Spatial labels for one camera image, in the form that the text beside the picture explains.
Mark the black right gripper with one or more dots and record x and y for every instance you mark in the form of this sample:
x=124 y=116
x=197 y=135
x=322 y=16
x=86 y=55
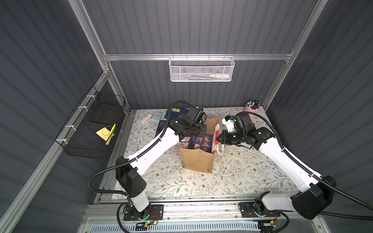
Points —
x=223 y=137

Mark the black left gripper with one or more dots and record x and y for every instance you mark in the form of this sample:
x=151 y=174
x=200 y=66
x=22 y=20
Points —
x=199 y=129

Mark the dark portrait book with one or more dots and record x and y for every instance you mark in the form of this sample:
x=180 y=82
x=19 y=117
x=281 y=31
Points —
x=160 y=127
x=201 y=143

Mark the jute canvas Christmas bag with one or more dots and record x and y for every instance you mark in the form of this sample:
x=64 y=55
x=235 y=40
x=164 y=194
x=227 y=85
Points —
x=199 y=160

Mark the blue book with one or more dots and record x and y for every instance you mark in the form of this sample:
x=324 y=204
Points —
x=175 y=112

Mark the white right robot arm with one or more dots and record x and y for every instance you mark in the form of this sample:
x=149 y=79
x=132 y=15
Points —
x=314 y=192

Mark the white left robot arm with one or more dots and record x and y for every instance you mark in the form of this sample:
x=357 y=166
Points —
x=130 y=176

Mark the pink pen cup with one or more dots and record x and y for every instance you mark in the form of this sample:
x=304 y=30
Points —
x=252 y=105

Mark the mint green small box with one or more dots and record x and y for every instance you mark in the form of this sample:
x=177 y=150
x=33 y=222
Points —
x=157 y=115

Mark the floral table cloth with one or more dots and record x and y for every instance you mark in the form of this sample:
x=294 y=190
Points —
x=236 y=171

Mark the white marker in basket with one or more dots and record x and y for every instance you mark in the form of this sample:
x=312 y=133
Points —
x=221 y=76

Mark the yellow sticky note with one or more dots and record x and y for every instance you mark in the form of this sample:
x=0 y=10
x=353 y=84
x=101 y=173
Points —
x=105 y=133

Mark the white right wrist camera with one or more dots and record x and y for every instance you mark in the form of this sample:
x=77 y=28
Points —
x=228 y=122

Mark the white wire basket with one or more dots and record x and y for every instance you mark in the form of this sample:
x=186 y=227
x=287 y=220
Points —
x=198 y=68

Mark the black wire wall basket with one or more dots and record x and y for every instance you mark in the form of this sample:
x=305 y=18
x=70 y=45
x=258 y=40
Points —
x=97 y=110

